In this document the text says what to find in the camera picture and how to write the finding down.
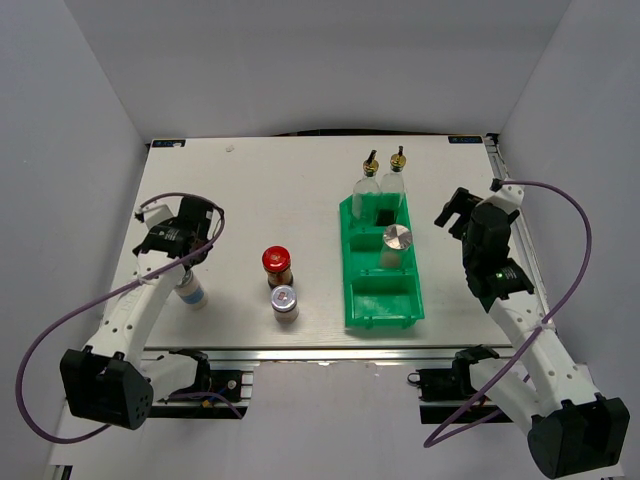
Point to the left table logo sticker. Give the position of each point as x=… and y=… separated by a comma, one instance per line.
x=168, y=143

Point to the right aluminium rail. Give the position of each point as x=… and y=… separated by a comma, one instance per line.
x=521, y=235

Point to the dark sauce glass bottle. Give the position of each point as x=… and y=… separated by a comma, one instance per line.
x=392, y=189

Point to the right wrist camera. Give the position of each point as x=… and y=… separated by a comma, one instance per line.
x=505, y=195

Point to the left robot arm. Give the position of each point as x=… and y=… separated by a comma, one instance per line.
x=106, y=381

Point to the green divided bin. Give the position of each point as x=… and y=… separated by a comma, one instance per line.
x=376, y=297

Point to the clear oil bottle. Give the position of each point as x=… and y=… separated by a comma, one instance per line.
x=366, y=192

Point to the table logo sticker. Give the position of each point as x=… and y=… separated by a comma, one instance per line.
x=465, y=139
x=168, y=143

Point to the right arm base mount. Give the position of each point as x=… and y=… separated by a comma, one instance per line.
x=439, y=397

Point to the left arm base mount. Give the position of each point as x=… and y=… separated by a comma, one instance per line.
x=220, y=390

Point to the silver lid spice jar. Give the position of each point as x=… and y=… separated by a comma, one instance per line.
x=397, y=240

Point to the red lid sauce jar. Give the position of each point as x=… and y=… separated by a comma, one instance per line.
x=276, y=261

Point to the small silver lid jar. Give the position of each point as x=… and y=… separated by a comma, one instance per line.
x=284, y=304

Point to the blue label white jar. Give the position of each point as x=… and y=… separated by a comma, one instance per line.
x=191, y=292

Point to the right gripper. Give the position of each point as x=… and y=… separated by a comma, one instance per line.
x=461, y=202

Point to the right table logo sticker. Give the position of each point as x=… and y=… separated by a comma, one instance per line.
x=465, y=139

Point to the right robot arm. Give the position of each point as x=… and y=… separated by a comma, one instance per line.
x=570, y=426

